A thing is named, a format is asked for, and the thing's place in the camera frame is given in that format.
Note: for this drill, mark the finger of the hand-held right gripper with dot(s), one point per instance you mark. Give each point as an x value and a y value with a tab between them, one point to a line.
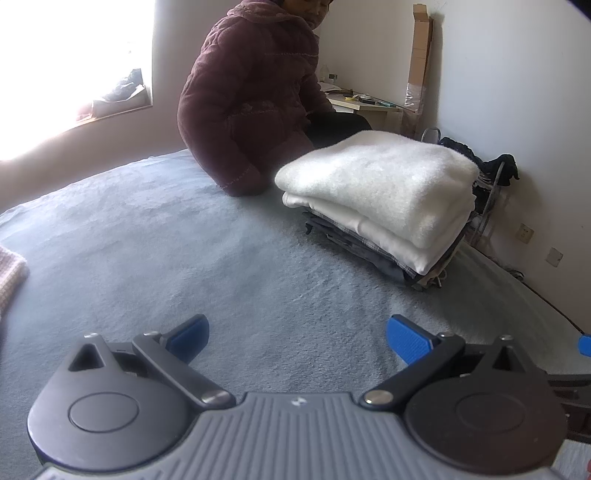
586	346
570	381

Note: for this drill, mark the pink knit sweater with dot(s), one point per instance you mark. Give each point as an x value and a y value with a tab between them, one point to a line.
11	277

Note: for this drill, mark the red round object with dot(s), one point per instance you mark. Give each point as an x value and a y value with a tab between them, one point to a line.
85	113

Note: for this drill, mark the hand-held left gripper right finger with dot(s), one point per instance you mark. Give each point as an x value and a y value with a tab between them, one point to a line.
408	340

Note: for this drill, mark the white desk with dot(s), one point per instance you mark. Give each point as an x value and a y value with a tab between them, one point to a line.
344	105

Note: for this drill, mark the wall outlet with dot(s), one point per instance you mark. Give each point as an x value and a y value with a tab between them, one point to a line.
554	257
525	232

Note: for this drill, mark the cream fluffy sweater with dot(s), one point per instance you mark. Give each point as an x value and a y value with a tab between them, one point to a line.
378	175

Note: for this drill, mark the stack of folded clothes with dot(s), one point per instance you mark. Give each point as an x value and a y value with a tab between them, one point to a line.
397	261

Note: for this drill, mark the tall cardboard box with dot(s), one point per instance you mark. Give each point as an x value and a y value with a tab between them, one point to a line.
419	55

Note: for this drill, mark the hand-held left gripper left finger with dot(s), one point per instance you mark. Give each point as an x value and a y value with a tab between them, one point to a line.
189	336

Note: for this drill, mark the dark clothing pile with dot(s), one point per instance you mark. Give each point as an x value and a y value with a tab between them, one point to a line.
498	168

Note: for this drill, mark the cardboard box with clothes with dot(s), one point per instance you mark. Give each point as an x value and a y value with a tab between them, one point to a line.
120	104

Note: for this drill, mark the metal clothes rack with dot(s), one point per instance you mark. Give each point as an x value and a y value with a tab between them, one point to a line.
489	212

